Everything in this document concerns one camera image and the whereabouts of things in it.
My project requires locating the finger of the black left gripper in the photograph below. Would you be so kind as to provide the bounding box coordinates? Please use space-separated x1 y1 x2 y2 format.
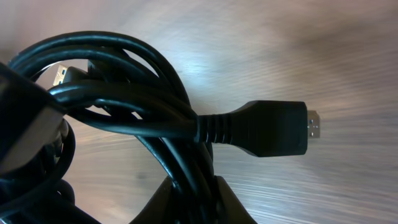
1 64 66 174

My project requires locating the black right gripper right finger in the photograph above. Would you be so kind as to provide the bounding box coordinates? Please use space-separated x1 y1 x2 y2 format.
215 176 257 224

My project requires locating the black USB cable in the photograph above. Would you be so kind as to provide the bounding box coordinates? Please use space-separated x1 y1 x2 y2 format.
0 30 321 224

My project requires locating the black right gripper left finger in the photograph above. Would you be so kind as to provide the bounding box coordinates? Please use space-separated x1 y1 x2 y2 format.
130 177 174 224

